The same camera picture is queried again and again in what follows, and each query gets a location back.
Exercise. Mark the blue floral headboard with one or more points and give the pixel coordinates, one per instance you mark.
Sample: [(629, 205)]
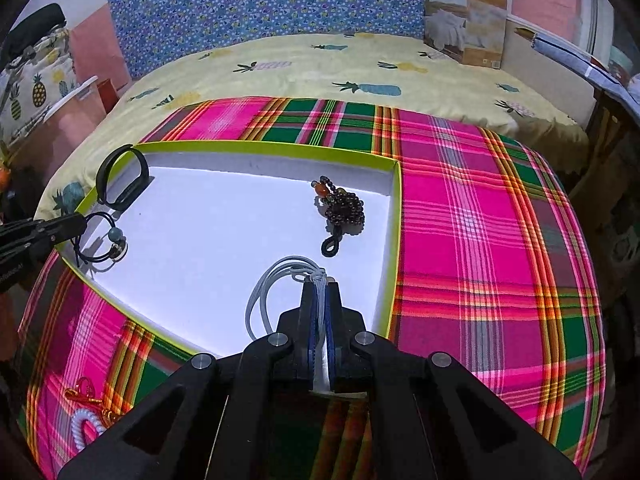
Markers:
[(275, 5)]

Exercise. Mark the black wristband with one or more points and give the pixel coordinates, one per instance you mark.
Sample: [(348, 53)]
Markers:
[(141, 170)]

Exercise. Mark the black bag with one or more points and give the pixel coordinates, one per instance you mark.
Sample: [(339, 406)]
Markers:
[(35, 25)]

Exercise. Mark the yellow pineapple print bedsheet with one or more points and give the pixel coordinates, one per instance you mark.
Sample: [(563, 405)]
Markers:
[(300, 70)]

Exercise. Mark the grey striped cloth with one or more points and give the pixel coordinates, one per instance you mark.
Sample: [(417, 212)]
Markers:
[(575, 55)]

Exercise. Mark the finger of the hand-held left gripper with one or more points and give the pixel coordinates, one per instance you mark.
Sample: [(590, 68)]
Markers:
[(30, 250), (55, 225)]

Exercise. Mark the bedding set package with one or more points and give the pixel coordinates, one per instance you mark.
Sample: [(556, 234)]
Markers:
[(465, 20)]

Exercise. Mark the orange and yellow ornament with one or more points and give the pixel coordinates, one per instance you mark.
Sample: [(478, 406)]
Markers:
[(5, 172)]

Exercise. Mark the white pineapple print pillow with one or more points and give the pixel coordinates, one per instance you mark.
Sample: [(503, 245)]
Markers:
[(40, 90)]

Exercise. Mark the pink cabinet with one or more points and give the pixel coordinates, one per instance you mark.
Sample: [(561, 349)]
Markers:
[(75, 105)]

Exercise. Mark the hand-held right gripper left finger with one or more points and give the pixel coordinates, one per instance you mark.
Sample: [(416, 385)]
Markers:
[(312, 312)]

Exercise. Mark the yellow-green cardboard box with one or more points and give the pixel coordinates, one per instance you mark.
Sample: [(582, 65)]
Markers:
[(225, 220)]

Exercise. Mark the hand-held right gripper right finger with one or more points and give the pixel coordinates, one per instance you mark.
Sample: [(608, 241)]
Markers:
[(330, 320)]

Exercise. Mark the brown wooden furniture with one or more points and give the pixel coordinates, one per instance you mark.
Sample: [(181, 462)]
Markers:
[(600, 185)]

